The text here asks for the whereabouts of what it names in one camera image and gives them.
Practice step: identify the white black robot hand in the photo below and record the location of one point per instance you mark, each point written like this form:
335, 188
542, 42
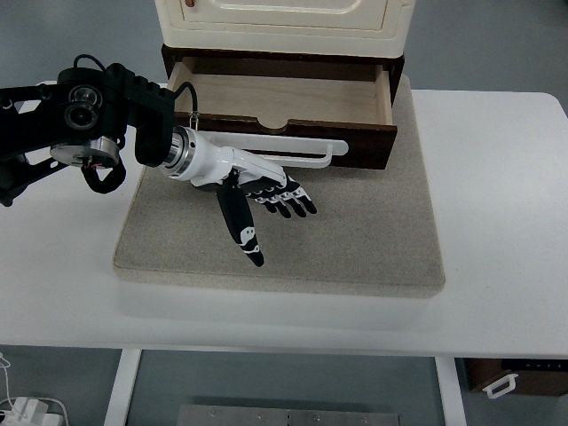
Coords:
213, 160

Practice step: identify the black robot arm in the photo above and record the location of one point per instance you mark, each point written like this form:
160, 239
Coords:
133, 97

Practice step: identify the beige fabric mat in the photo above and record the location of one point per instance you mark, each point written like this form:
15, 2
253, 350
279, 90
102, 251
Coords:
355, 231

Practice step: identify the white table leg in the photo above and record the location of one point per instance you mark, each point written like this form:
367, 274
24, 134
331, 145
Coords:
122, 386
450, 390

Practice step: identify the grey metal plate with screws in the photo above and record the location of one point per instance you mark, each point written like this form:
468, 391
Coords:
288, 417

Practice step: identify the white power adapter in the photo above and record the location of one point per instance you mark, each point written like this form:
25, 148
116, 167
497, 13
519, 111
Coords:
26, 410

